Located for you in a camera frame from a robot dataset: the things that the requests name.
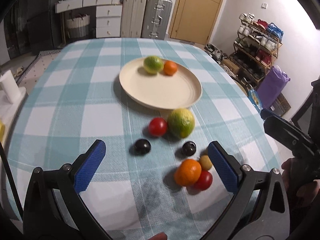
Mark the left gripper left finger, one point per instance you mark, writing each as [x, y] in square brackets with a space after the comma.
[53, 208]

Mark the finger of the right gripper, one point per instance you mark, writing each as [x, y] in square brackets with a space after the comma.
[271, 113]
[290, 136]

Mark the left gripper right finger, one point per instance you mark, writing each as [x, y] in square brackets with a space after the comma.
[259, 207]

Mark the red tomato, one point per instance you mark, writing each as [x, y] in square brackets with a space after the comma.
[158, 127]
[204, 182]

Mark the orange tangerine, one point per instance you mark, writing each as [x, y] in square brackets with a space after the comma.
[188, 173]
[170, 68]

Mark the dark plum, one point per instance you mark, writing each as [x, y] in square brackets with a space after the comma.
[188, 149]
[142, 146]

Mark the person's right hand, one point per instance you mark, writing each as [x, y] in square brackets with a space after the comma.
[307, 192]

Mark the person's left hand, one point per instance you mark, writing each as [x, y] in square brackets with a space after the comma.
[159, 236]

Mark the purple bag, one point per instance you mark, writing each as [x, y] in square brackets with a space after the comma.
[271, 86]

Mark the brown longan fruit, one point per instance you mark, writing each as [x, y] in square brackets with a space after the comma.
[205, 162]

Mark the wooden shoe rack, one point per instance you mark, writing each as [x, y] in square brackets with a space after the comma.
[255, 50]

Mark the large green yellow lemon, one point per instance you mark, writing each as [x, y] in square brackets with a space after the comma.
[181, 122]

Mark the orange tangerine on plate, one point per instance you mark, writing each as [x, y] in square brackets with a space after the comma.
[170, 68]

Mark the teal checkered tablecloth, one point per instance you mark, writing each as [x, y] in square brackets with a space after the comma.
[133, 195]

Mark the red tomato beside lemon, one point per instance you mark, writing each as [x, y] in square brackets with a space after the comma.
[158, 127]

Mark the cream round plate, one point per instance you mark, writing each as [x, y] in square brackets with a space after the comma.
[160, 91]

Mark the small green lime on plate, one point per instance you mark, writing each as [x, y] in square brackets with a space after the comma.
[153, 64]

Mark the wooden yellow door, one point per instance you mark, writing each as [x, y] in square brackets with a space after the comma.
[193, 20]

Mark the white paper roll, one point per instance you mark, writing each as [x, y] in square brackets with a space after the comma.
[10, 87]

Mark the silver aluminium suitcase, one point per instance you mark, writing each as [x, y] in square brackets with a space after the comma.
[156, 19]

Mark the beige ribbed suitcase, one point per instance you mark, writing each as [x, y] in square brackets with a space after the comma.
[132, 18]

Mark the woven laundry basket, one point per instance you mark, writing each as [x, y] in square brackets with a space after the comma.
[78, 27]

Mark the white drawer desk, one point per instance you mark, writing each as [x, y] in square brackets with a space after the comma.
[107, 12]

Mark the white wall switch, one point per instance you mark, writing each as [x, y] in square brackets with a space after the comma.
[264, 5]

